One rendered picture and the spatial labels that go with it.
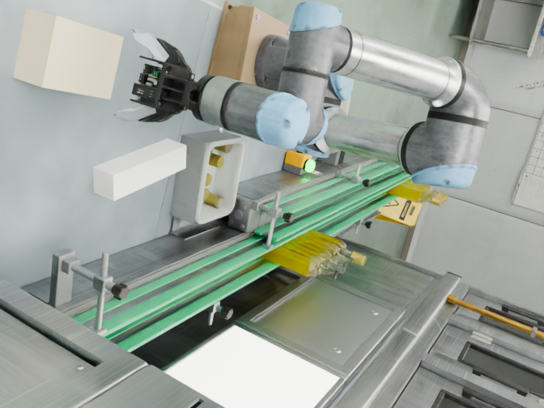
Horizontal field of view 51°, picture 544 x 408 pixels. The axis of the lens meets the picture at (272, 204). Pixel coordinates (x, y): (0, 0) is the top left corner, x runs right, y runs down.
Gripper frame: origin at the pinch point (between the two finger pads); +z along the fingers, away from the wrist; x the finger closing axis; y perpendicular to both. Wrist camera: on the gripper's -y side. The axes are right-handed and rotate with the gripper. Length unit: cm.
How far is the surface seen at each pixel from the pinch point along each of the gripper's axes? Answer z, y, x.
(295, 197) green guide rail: 2, -87, 26
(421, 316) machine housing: -43, -102, 50
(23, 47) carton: 16.2, 8.2, 0.4
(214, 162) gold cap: 12, -53, 18
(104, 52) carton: 9.9, -4.0, -2.4
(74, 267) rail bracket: 3.6, -1.6, 37.5
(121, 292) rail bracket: -8.6, -1.6, 37.5
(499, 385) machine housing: -71, -87, 55
